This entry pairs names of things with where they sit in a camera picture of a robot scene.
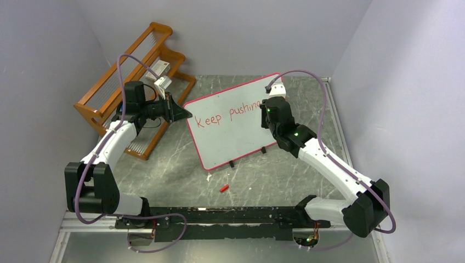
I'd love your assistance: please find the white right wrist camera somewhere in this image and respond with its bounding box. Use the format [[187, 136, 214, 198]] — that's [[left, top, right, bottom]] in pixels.
[[269, 82, 286, 98]]

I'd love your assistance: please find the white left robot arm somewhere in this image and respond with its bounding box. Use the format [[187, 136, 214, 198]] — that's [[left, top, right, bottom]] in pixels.
[[64, 81, 192, 228]]

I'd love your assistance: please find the orange wooden rack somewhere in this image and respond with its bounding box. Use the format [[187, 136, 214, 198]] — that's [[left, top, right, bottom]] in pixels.
[[74, 22, 196, 161]]

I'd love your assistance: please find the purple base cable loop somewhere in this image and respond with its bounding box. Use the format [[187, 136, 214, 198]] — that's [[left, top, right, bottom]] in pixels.
[[127, 213, 188, 254]]

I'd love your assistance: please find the red marker cap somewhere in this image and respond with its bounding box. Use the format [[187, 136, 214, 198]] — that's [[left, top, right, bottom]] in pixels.
[[219, 184, 229, 193]]

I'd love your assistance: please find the pink-framed whiteboard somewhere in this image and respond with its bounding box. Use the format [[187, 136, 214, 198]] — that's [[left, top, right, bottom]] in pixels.
[[183, 73, 278, 170]]

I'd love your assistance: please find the aluminium frame rail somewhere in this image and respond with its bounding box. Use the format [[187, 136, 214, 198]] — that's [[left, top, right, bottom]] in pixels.
[[322, 77, 392, 263]]

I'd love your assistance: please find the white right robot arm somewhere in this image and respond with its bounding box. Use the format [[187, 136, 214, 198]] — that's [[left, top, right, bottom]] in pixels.
[[260, 96, 390, 238]]

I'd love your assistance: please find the white red box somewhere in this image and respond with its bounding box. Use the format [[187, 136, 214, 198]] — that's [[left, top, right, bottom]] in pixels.
[[145, 59, 171, 81]]

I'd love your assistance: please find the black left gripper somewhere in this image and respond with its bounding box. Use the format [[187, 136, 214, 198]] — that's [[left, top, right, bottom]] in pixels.
[[141, 92, 192, 123]]

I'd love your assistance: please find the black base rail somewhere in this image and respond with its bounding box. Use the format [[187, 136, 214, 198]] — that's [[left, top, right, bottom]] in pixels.
[[115, 206, 331, 242]]

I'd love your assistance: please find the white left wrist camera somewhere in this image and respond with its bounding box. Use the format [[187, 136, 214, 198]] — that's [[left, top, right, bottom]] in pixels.
[[154, 76, 172, 93]]

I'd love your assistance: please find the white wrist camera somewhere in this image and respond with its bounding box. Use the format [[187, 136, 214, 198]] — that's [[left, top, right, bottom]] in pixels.
[[154, 76, 172, 93], [269, 82, 286, 98]]

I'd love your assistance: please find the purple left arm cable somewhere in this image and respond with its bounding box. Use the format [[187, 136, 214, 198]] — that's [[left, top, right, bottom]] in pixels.
[[73, 54, 161, 226]]

